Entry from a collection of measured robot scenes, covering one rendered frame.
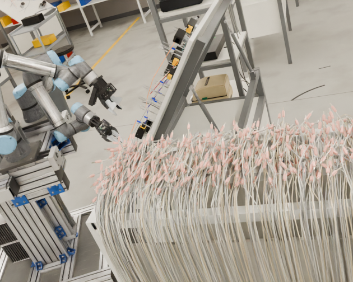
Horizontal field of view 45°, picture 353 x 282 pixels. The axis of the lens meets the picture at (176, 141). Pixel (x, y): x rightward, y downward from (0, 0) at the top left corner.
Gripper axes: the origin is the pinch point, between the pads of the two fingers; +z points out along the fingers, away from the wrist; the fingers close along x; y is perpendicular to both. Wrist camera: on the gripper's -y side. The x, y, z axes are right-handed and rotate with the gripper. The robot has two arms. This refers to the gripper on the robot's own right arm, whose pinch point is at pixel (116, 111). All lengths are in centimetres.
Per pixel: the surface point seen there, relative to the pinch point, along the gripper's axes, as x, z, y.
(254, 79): 65, 45, 53
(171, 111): -21.2, 14.5, 33.3
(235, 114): 63, 57, 29
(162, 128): -19.2, 19.0, 23.0
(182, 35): -10, -8, 58
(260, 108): 64, 64, 44
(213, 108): 77, 48, 15
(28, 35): 519, -174, -326
